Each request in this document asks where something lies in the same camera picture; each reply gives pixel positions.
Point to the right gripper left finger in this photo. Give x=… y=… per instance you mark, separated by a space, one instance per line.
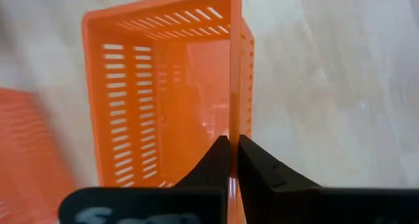
x=203 y=197

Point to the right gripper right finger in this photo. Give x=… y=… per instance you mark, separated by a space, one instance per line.
x=281 y=197

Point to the orange slotted plastic basket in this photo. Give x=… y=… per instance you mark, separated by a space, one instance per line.
x=131 y=30
x=29 y=152

